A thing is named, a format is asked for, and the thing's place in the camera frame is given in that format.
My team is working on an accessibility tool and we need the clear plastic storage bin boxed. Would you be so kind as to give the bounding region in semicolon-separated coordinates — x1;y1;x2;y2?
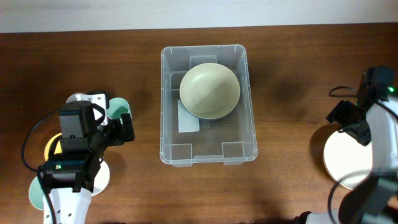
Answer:
160;44;258;167

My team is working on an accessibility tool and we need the beige large bowl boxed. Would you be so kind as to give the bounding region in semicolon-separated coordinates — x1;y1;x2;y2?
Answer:
179;63;241;118

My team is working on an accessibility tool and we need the grey plastic cup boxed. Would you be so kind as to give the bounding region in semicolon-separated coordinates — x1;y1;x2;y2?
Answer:
66;93;85;103

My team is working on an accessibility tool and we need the mint small bowl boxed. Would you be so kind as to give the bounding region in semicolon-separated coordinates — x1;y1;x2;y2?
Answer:
29;177;44;210

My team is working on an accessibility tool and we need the dark blue bowl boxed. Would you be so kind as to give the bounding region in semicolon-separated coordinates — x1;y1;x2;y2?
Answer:
182;104;234;121

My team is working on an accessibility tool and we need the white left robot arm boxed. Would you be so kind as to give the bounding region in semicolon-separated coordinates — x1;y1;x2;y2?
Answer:
37;101;135;223

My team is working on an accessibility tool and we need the yellow small bowl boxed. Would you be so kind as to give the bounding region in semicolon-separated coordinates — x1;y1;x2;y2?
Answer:
44;133;62;161

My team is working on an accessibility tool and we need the white label in bin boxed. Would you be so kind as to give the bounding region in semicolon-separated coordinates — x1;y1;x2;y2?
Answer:
177;100;200;133

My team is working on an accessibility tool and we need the green plastic cup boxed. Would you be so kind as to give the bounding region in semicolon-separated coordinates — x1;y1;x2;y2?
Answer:
106;97;132;119

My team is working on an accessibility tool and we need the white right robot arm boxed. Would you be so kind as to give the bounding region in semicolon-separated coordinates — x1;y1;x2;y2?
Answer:
160;66;397;223

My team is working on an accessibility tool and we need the white small bowl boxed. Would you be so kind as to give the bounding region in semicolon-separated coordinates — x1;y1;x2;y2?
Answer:
92;161;110;196

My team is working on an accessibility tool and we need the white large bowl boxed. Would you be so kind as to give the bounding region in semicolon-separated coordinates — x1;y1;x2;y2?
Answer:
323;131;373;190

